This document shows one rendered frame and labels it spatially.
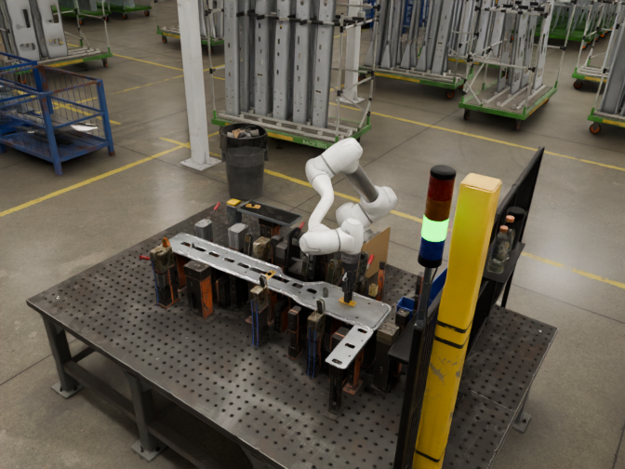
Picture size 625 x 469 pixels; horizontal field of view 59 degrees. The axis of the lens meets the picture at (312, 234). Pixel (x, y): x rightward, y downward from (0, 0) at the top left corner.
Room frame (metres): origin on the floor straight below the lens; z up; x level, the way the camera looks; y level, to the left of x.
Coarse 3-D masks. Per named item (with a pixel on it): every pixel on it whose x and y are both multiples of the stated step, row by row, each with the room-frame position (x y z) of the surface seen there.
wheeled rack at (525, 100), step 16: (560, 0) 9.34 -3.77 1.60; (576, 0) 9.21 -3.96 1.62; (544, 16) 7.72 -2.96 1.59; (560, 48) 9.25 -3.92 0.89; (496, 64) 7.98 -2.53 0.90; (560, 64) 9.22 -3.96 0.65; (464, 80) 8.20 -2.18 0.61; (496, 80) 9.61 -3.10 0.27; (480, 96) 8.57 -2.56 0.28; (496, 96) 8.47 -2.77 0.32; (512, 96) 8.49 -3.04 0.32; (528, 96) 7.70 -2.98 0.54; (544, 96) 8.69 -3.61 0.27; (464, 112) 8.23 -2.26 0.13; (496, 112) 7.89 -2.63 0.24; (512, 112) 7.80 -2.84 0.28; (528, 112) 7.83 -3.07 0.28
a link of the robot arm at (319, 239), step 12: (312, 180) 2.61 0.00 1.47; (324, 180) 2.58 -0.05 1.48; (324, 192) 2.50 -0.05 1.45; (324, 204) 2.40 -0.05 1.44; (312, 216) 2.30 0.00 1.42; (324, 216) 2.35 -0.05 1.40; (312, 228) 2.17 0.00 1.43; (324, 228) 2.17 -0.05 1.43; (300, 240) 2.12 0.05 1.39; (312, 240) 2.10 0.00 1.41; (324, 240) 2.10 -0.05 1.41; (336, 240) 2.12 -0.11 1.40; (312, 252) 2.09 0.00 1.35; (324, 252) 2.10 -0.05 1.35
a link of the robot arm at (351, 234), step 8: (344, 224) 2.17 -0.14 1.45; (352, 224) 2.15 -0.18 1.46; (360, 224) 2.17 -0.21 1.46; (344, 232) 2.15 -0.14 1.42; (352, 232) 2.14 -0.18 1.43; (360, 232) 2.15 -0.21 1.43; (344, 240) 2.13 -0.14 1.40; (352, 240) 2.13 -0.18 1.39; (360, 240) 2.15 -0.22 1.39; (344, 248) 2.13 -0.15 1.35; (352, 248) 2.14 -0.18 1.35; (360, 248) 2.16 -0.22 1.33
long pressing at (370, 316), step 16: (176, 240) 2.75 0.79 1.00; (192, 240) 2.76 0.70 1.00; (192, 256) 2.59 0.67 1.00; (208, 256) 2.59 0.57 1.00; (224, 256) 2.59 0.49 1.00; (240, 256) 2.60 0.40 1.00; (240, 272) 2.44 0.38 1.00; (256, 272) 2.45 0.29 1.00; (272, 288) 2.30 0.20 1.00; (288, 288) 2.30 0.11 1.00; (304, 288) 2.30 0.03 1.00; (320, 288) 2.31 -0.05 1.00; (336, 288) 2.31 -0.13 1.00; (304, 304) 2.18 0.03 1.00; (336, 304) 2.18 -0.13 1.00; (368, 304) 2.19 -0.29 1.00; (384, 304) 2.18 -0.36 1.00; (352, 320) 2.06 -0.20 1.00; (368, 320) 2.06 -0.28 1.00
